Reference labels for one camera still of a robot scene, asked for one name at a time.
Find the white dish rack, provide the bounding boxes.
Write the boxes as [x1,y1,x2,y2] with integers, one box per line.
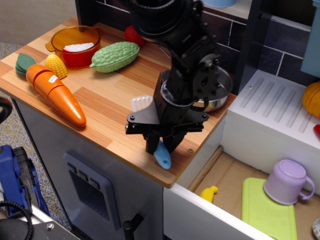
[221,70,320,194]

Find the purple plastic cup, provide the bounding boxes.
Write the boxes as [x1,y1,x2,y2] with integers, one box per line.
[263,159,315,205]

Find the yellow toy corn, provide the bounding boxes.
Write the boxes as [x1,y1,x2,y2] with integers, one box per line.
[44,54,68,79]

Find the orange toy pumpkin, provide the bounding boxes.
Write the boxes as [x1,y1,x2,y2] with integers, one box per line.
[302,81,320,118]

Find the light blue bowl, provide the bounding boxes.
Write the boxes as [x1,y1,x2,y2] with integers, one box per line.
[203,0,236,8]

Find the grey oven door panel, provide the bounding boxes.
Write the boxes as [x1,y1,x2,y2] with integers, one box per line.
[63,152,121,231]

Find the teal cabinet side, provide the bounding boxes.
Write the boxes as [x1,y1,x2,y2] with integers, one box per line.
[301,0,320,78]

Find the white spatula blue handle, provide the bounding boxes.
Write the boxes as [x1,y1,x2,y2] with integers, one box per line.
[130,95,172,170]

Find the lime green cutting board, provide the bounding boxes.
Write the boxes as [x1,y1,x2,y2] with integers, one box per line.
[241,177,298,240]

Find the orange transparent pot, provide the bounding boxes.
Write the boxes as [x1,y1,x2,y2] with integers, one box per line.
[45,25,105,70]

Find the silver metal pan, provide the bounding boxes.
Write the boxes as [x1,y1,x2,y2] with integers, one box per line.
[192,66,234,113]

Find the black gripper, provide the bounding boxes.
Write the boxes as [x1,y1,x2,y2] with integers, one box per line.
[125,72,209,155]

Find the orange toy carrot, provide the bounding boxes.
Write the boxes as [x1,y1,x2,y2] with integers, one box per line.
[26,64,87,128]

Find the green toy leaves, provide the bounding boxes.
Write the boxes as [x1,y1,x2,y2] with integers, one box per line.
[15,52,36,75]

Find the blue black clamp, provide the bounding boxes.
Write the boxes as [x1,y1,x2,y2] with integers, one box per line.
[0,145,50,216]

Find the white rice red bowl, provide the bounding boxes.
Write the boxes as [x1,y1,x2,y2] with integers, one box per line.
[62,42,98,69]

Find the silver round object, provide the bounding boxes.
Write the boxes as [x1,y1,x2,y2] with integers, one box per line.
[312,219,320,240]

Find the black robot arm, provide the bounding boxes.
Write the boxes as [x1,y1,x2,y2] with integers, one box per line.
[122,0,220,154]

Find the black braided cable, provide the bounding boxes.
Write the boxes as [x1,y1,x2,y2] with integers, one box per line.
[0,199,34,240]

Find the red toy strawberry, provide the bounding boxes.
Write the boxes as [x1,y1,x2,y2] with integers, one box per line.
[124,25,145,47]

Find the black oven door handle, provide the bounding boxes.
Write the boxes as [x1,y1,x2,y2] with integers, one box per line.
[122,213,144,240]

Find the yellow toy piece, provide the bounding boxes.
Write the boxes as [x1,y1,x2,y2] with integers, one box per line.
[199,186,218,203]

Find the red toy piece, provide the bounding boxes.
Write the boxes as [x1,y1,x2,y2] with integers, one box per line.
[313,124,320,137]

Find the green toy bitter gourd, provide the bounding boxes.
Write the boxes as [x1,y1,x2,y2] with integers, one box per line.
[89,41,140,73]

